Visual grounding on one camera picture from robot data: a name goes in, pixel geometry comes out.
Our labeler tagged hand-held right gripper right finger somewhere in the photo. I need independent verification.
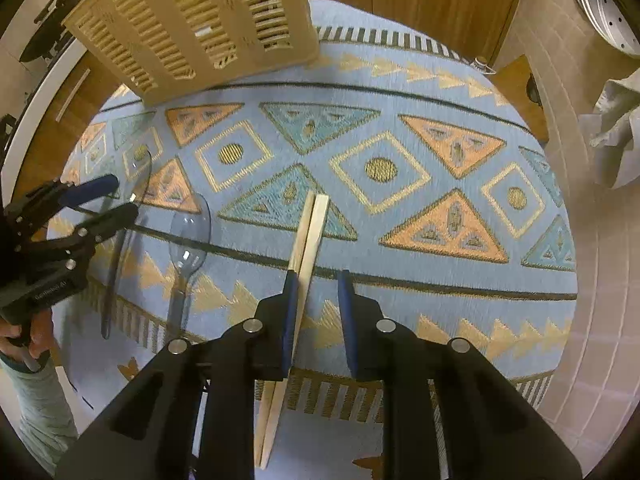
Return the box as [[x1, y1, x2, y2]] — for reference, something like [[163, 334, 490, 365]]
[[336, 270, 584, 480]]

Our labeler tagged blue patterned tablecloth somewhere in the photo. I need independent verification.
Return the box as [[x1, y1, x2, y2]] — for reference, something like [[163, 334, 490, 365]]
[[45, 0, 581, 480]]

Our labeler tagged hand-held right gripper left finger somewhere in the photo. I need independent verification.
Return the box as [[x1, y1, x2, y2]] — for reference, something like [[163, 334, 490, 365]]
[[55, 270, 297, 480]]

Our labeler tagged person's left forearm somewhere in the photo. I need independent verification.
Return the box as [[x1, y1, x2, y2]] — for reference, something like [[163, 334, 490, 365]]
[[0, 354, 81, 479]]

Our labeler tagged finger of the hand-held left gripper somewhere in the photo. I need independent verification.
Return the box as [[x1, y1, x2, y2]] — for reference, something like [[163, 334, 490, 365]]
[[16, 202, 140, 274], [5, 174, 121, 222]]

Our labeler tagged clear plastic spoon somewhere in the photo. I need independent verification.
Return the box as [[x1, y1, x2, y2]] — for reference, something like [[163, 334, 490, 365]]
[[165, 192, 213, 334], [100, 147, 154, 340]]

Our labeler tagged round metal steamer tray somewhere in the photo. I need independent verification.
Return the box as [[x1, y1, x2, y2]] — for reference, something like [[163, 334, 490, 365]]
[[569, 0, 640, 59]]

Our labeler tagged person's left hand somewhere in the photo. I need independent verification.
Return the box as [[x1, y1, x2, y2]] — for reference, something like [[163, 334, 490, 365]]
[[0, 308, 56, 374]]

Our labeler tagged grey hanging towel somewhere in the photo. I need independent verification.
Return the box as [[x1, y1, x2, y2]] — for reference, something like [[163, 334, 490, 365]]
[[579, 67, 640, 191]]

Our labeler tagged white kitchen countertop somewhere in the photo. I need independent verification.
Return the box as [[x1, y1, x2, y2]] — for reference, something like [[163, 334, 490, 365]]
[[0, 0, 101, 196]]

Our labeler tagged beige slotted utensil basket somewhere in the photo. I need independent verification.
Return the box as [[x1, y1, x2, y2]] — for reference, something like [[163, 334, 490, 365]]
[[62, 0, 321, 107]]

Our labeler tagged black wok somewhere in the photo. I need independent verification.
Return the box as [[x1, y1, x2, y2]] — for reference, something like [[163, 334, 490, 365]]
[[20, 0, 87, 64]]

